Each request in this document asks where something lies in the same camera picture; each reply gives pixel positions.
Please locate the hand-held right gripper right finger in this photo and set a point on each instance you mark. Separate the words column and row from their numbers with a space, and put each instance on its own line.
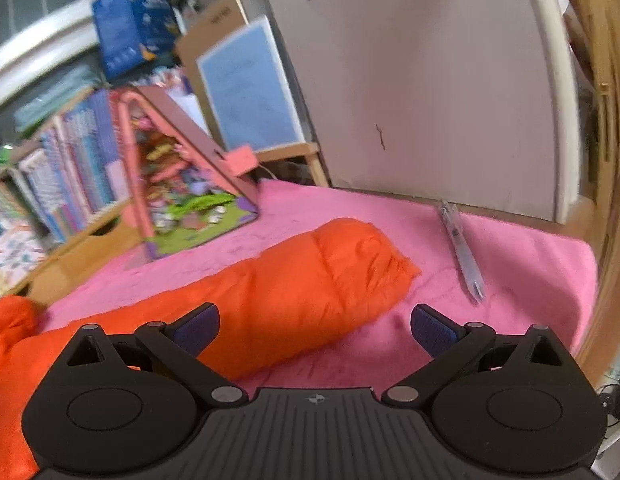
column 432, row 330

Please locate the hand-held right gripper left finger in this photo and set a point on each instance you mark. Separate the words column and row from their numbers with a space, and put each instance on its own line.
column 197, row 327

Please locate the orange puffer jacket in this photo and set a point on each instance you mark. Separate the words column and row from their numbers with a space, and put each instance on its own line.
column 290, row 290

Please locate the clear ballpoint pen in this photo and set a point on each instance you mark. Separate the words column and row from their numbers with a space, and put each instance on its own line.
column 460, row 245

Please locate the wooden drawer organizer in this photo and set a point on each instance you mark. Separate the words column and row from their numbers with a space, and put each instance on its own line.
column 79, row 255

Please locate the pink triangular toy house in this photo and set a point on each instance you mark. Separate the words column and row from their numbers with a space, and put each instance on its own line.
column 189, row 180

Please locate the white box with colourful print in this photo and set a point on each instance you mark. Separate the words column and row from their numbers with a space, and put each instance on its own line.
column 12, row 257

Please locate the wooden rack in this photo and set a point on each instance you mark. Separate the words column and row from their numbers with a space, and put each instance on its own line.
column 295, row 152

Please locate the row of pastel spine books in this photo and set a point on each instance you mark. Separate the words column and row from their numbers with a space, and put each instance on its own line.
column 74, row 160

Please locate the wooden door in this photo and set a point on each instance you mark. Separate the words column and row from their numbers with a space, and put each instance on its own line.
column 612, row 160

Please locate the blue framed board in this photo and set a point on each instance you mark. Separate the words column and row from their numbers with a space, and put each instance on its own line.
column 250, row 85

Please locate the stack of teal books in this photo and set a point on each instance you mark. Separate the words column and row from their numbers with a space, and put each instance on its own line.
column 54, row 95

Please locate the brown cardboard box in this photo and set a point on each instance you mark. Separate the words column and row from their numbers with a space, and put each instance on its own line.
column 209, row 25

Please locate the blue printed carton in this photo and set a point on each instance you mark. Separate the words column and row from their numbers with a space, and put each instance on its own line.
column 127, row 25

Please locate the white door frame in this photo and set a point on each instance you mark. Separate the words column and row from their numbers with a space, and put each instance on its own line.
column 555, row 85

